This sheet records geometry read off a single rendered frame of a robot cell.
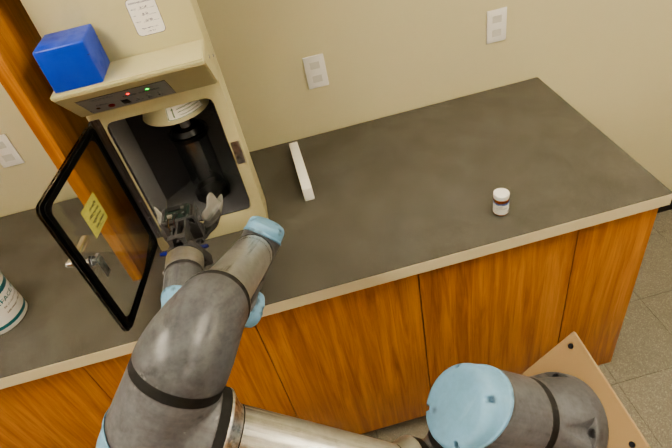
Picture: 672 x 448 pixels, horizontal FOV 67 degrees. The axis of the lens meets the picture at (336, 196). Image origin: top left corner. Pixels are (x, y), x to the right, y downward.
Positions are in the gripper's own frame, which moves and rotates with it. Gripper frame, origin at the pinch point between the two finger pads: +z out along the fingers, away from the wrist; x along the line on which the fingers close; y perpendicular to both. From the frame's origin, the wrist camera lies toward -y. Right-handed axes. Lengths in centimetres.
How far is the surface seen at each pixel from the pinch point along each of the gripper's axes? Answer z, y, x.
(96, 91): 4.4, 30.4, 9.0
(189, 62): 4.6, 31.5, -10.8
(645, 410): -25, -120, -123
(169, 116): 17.8, 14.5, 0.8
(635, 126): 61, -63, -165
